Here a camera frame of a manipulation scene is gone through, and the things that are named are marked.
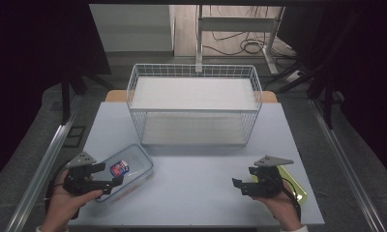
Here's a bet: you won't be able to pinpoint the person's right hand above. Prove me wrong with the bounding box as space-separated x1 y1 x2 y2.
253 180 303 231

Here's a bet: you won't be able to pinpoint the dark curtain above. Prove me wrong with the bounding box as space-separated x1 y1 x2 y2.
277 0 387 177
0 0 112 189

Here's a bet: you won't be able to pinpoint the clear plastic food container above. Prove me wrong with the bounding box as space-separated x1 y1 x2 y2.
93 143 155 203

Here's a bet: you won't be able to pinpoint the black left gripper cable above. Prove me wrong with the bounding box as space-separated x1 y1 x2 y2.
44 159 71 215

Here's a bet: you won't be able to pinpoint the wooden board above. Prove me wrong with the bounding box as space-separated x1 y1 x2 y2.
104 89 279 104

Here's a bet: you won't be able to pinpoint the person's left hand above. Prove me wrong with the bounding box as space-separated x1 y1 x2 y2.
40 170 104 231

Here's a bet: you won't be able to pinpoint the black floor cables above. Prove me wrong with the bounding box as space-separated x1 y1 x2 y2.
202 5 297 60

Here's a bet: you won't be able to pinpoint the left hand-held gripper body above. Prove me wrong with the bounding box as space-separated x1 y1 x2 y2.
63 152 114 196

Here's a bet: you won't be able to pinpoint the black floor plate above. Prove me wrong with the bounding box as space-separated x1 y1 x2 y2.
63 125 87 149

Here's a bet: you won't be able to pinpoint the white cabinet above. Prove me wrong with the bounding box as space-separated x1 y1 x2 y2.
89 3 176 53

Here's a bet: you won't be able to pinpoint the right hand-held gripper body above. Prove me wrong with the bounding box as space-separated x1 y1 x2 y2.
253 155 294 198

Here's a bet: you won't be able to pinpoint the black stand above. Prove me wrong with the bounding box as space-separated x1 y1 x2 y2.
59 72 115 126
264 57 345 131

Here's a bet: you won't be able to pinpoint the aluminium rail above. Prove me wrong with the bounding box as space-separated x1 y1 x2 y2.
309 98 387 232
4 96 83 232

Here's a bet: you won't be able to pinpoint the white desk frame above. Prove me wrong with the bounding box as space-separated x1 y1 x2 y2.
194 4 286 75

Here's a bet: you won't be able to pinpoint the white wire shelf rack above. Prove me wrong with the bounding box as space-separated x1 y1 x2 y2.
126 63 263 148

